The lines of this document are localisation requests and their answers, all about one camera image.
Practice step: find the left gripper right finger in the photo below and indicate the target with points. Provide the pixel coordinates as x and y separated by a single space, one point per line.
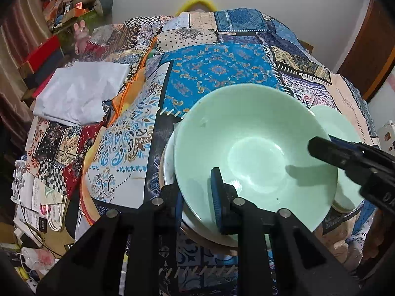
275 249

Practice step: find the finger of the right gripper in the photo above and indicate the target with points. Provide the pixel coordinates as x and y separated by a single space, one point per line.
318 148
343 145

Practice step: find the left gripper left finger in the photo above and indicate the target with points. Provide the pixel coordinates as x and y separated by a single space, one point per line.
125 252

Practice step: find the mint green bowl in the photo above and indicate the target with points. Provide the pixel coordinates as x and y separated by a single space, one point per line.
257 136

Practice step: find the white patterned bowl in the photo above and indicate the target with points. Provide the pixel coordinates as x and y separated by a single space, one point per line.
190 225

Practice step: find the person's right hand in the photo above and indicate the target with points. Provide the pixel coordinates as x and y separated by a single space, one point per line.
375 236

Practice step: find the brown wooden door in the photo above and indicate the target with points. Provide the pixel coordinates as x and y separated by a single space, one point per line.
371 57

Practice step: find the orange-edged yellow cloth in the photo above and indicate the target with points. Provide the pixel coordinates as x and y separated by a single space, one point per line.
121 103

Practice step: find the white folded cloth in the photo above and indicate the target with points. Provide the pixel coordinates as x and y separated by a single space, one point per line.
75 94

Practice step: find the patchwork tablecloth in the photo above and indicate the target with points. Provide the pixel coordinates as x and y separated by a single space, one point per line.
195 54

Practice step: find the red and black box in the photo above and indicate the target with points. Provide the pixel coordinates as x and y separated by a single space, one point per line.
41 63

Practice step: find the yellow chair back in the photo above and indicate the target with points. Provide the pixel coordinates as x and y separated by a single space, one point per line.
191 5

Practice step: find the pink rabbit toy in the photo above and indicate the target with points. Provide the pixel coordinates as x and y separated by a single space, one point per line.
81 37

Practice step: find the green cardboard box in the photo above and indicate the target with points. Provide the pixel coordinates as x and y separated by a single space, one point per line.
65 32

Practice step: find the striped brown curtain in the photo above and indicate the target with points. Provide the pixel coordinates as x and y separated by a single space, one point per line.
23 28

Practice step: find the cardboard box by wall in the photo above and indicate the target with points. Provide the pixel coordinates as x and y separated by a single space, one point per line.
307 46

